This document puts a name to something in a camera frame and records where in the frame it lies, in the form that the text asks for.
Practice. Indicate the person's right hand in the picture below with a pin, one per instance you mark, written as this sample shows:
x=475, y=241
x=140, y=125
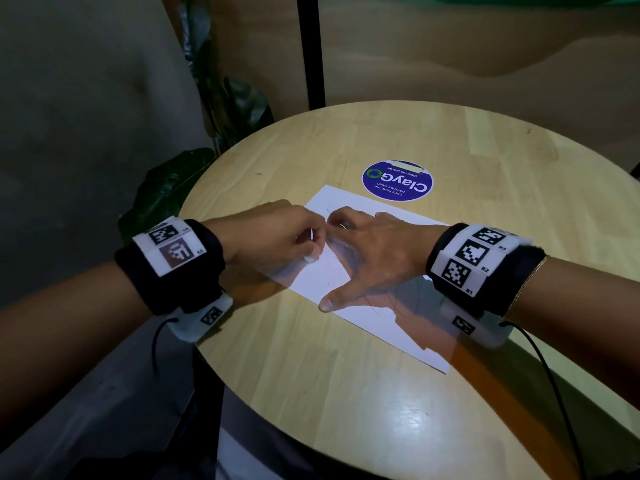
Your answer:
x=390, y=254

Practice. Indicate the person's left hand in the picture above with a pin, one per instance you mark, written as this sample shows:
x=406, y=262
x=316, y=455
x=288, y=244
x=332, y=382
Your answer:
x=265, y=234

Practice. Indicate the white eraser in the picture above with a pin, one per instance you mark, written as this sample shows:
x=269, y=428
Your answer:
x=311, y=258

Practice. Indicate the white paper sheet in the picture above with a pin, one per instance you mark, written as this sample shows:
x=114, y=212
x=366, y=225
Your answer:
x=350, y=202

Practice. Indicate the person's left forearm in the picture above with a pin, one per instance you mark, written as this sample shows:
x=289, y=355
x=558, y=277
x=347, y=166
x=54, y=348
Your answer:
x=65, y=334

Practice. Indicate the person's right forearm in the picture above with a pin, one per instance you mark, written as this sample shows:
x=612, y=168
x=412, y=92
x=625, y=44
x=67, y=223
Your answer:
x=590, y=319

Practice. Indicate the round wooden table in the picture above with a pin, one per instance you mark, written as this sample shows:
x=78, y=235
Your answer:
x=350, y=394

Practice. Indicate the round blue sticker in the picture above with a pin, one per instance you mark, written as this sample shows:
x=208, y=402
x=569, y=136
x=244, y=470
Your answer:
x=397, y=180

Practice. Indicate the black left wristband with markers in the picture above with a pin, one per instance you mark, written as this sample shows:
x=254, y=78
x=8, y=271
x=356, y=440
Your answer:
x=175, y=279

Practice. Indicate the black wristband with markers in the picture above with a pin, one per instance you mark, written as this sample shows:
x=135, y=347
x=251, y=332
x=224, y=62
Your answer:
x=175, y=279
x=510, y=279

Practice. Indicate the dark green leafy plant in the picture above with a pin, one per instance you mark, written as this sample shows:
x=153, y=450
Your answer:
x=165, y=189

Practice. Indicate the black right wristband with markers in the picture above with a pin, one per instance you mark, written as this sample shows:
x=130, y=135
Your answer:
x=510, y=279

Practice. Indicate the black vertical pole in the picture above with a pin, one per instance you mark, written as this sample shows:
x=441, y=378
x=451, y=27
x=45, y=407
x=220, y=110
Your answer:
x=311, y=49

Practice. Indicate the wooden panel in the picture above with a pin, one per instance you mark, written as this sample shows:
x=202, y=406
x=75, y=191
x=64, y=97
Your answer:
x=450, y=54

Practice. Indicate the black slanted metal bar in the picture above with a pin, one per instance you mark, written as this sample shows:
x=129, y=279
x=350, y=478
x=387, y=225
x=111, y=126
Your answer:
x=636, y=170

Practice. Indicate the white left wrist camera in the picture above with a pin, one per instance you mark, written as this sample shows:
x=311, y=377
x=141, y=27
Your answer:
x=200, y=319

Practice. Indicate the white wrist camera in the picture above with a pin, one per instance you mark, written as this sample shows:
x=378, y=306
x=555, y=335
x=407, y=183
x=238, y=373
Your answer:
x=200, y=319
x=480, y=332

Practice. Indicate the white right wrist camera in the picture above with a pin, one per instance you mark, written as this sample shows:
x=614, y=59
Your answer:
x=480, y=332

